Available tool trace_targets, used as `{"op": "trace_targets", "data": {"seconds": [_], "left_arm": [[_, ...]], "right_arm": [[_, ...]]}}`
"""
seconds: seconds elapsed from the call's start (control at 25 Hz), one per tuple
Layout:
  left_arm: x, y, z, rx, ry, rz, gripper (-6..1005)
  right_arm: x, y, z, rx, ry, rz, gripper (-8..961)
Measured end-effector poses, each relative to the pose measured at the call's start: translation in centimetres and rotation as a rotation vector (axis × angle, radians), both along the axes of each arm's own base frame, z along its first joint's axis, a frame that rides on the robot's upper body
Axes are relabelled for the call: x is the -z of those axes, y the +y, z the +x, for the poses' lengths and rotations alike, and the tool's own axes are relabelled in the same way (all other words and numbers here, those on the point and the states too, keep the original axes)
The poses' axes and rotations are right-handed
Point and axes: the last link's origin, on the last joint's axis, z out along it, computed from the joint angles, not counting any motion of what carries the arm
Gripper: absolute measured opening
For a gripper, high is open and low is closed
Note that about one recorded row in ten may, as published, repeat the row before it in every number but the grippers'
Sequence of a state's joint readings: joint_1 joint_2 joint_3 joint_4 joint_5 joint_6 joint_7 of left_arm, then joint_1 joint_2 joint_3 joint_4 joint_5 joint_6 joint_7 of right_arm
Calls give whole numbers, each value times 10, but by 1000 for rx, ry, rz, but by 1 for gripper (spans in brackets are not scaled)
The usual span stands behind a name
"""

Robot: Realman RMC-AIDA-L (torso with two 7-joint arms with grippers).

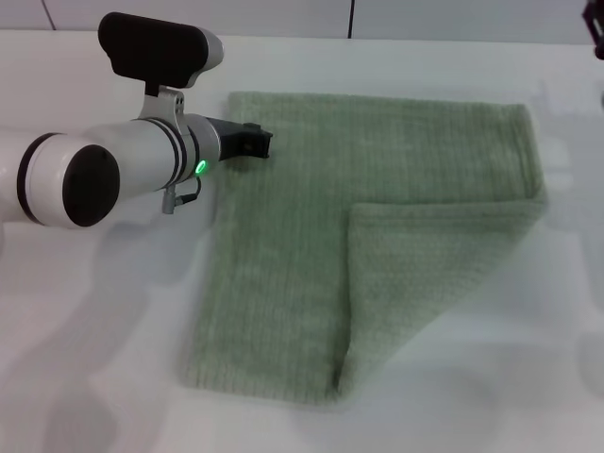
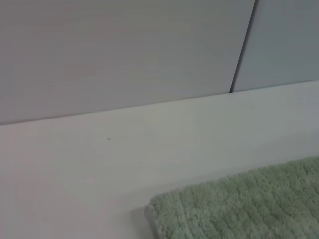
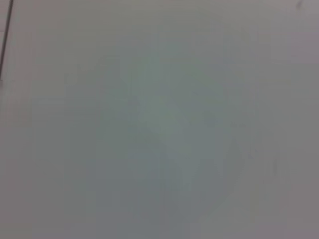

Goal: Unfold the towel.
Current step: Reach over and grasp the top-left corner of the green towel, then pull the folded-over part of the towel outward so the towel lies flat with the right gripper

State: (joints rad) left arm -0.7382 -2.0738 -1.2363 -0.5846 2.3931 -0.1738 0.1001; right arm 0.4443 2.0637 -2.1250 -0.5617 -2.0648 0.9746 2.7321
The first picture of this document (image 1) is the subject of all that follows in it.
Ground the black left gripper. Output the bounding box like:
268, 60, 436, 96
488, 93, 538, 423
210, 117, 275, 162

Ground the light green ribbed towel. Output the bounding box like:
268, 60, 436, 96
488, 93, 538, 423
178, 90, 551, 407

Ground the grey cable connector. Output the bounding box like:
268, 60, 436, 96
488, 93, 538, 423
161, 176, 204, 214

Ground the silver left camera bracket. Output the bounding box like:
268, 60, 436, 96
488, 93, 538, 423
139, 84, 188, 126

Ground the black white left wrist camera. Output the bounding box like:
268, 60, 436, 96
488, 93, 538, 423
97, 11, 224, 95

